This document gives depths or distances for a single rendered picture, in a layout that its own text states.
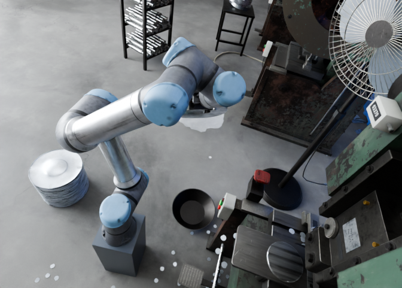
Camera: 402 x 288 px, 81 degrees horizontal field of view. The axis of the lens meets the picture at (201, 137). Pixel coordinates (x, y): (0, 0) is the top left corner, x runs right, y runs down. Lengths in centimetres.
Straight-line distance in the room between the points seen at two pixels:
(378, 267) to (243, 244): 44
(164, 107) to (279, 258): 67
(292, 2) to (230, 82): 122
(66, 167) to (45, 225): 38
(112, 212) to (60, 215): 85
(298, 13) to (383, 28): 65
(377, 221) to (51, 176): 157
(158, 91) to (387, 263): 48
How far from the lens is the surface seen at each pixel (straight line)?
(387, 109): 61
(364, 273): 59
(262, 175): 108
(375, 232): 66
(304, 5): 171
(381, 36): 120
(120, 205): 101
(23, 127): 239
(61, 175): 168
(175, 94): 42
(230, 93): 52
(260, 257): 90
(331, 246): 78
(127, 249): 119
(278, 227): 105
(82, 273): 166
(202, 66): 53
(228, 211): 113
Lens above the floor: 158
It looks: 47 degrees down
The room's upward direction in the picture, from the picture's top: 14 degrees clockwise
